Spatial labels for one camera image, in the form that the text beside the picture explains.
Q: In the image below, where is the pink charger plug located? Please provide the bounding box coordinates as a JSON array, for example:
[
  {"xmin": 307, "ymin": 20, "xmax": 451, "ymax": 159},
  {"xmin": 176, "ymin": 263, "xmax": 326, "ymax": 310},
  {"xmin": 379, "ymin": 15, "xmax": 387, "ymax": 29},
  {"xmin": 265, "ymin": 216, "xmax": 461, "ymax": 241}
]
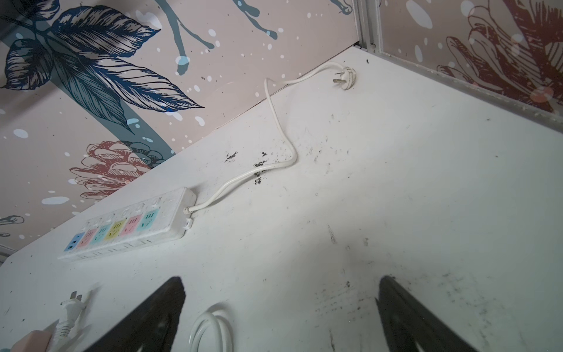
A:
[{"xmin": 10, "ymin": 330, "xmax": 52, "ymax": 352}]

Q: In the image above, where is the white coiled socket cable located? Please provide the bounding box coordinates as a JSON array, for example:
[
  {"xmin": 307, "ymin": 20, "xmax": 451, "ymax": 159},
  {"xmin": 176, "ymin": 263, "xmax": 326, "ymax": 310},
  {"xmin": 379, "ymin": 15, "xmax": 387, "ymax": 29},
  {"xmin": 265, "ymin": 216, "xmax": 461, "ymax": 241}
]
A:
[{"xmin": 48, "ymin": 290, "xmax": 235, "ymax": 352}]

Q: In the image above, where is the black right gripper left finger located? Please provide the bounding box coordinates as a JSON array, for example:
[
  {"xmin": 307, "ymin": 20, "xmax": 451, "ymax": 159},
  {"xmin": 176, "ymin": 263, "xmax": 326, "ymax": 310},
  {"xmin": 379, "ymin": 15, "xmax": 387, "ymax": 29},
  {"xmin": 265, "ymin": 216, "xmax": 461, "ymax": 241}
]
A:
[{"xmin": 87, "ymin": 277, "xmax": 186, "ymax": 352}]

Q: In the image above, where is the white power strip cable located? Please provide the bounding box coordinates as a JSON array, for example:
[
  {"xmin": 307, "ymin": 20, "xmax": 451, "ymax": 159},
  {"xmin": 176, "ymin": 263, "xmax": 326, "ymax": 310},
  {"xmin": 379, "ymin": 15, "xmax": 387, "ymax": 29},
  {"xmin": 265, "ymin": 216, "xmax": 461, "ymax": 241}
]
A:
[{"xmin": 183, "ymin": 61, "xmax": 346, "ymax": 216}]

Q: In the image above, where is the white three-pin plug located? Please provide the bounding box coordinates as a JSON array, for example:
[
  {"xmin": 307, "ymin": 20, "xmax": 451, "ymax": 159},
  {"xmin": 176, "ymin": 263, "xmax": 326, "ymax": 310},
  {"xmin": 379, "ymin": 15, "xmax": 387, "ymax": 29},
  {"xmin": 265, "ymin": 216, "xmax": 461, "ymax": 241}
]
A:
[{"xmin": 333, "ymin": 67, "xmax": 357, "ymax": 90}]

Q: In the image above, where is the long white power strip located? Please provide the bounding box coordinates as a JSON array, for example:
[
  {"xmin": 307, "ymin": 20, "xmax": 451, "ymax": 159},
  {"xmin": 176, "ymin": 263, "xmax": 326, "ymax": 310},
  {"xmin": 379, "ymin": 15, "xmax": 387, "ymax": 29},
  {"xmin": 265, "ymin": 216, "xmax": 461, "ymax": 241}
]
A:
[{"xmin": 58, "ymin": 187, "xmax": 196, "ymax": 262}]

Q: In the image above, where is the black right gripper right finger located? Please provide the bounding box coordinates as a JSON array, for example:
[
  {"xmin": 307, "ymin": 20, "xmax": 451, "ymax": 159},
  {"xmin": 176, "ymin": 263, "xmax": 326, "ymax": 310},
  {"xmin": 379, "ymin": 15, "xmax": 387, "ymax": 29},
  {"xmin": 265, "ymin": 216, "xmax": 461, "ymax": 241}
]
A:
[{"xmin": 376, "ymin": 276, "xmax": 475, "ymax": 351}]

